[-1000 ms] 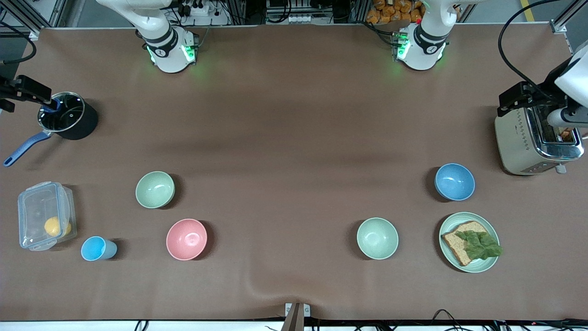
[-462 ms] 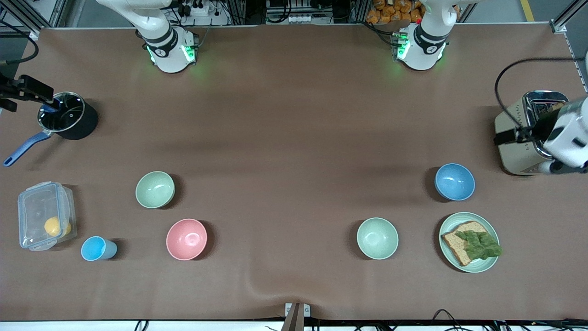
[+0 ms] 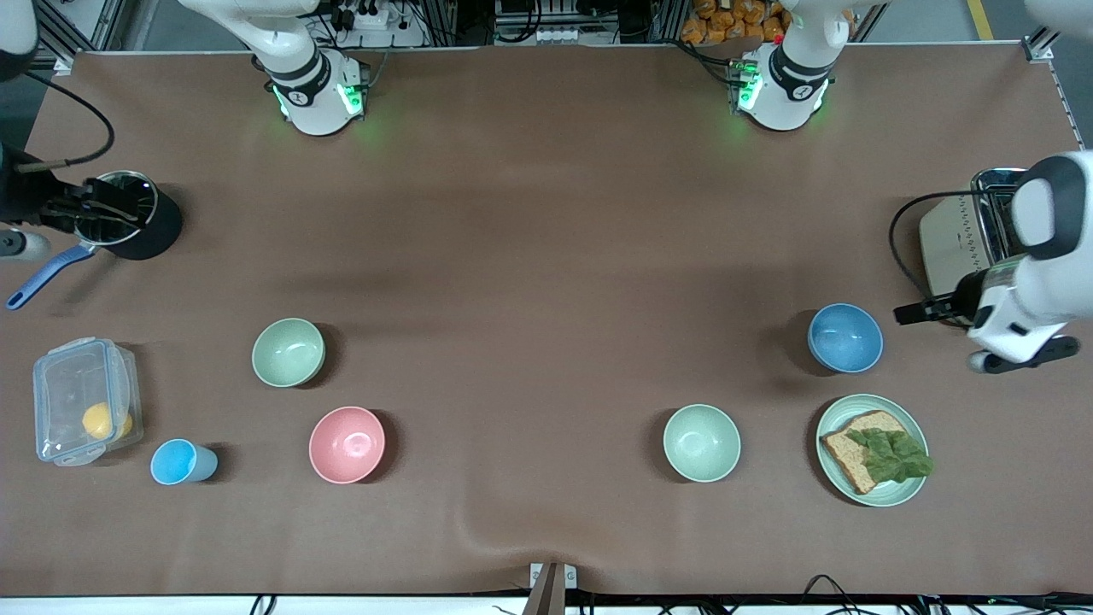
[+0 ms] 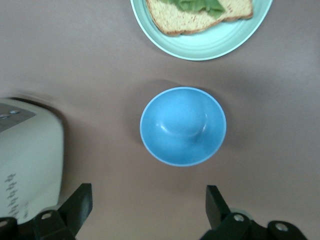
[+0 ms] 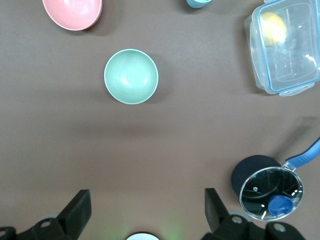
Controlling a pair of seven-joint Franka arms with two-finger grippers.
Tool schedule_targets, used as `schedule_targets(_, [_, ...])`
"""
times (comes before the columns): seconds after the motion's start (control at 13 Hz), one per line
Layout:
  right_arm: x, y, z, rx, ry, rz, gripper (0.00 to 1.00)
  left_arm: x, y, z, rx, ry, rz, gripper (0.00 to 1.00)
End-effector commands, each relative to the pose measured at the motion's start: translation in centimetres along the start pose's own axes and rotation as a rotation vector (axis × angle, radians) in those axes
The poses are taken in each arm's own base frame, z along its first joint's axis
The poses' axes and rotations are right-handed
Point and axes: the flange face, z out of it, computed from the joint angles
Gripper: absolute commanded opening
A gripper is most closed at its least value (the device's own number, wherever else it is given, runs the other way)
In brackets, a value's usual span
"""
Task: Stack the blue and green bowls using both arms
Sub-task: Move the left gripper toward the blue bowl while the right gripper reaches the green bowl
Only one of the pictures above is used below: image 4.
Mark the blue bowl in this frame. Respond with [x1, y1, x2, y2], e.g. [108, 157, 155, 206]
[139, 86, 228, 168]

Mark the brown bread slice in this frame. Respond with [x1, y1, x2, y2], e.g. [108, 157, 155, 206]
[145, 0, 254, 36]

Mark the beige chrome toaster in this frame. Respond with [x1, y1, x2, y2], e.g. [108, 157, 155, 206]
[0, 97, 65, 225]

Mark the pale green plate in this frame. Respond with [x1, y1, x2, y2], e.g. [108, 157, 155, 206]
[129, 0, 274, 61]

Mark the green lettuce leaf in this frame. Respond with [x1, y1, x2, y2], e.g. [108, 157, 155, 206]
[162, 0, 226, 18]

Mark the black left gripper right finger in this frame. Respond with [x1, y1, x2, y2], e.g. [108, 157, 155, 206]
[199, 184, 253, 240]

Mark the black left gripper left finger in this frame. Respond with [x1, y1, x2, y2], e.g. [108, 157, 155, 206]
[32, 183, 93, 240]

